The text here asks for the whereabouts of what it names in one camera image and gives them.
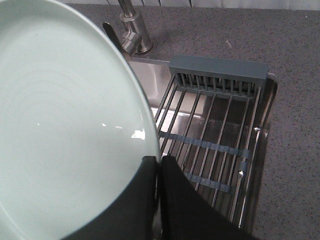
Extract white pleated curtain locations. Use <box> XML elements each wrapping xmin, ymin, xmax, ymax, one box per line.
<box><xmin>106</xmin><ymin>0</ymin><xmax>320</xmax><ymax>11</ymax></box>

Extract stainless steel sink basin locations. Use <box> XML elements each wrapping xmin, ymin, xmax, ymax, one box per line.
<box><xmin>128</xmin><ymin>56</ymin><xmax>280</xmax><ymax>240</ymax></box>

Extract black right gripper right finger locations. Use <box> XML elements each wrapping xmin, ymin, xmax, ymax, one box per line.
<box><xmin>161</xmin><ymin>156</ymin><xmax>256</xmax><ymax>240</ymax></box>

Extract light green round plate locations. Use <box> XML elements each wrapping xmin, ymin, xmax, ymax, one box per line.
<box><xmin>0</xmin><ymin>0</ymin><xmax>160</xmax><ymax>240</ymax></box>

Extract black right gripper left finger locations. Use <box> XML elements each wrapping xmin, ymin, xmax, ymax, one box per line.
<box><xmin>64</xmin><ymin>156</ymin><xmax>158</xmax><ymax>240</ymax></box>

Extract brushed steel faucet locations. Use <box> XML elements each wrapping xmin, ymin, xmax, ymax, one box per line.
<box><xmin>102</xmin><ymin>0</ymin><xmax>154</xmax><ymax>60</ymax></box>

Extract grey metal drying rack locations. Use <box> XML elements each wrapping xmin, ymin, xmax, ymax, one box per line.
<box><xmin>149</xmin><ymin>55</ymin><xmax>269</xmax><ymax>230</ymax></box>

